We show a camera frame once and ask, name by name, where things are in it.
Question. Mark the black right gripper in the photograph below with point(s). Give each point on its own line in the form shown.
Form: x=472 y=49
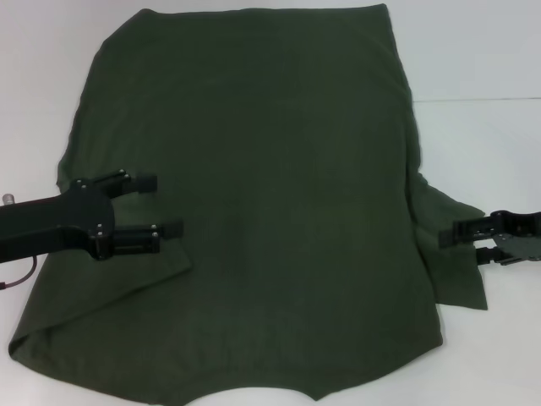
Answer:
x=524 y=228

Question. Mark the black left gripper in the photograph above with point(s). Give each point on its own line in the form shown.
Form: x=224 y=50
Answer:
x=50 y=224

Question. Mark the dark green shirt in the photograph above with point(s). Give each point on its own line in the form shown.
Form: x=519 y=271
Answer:
x=274 y=169

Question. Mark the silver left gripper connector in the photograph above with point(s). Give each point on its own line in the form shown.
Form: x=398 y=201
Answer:
x=8 y=199

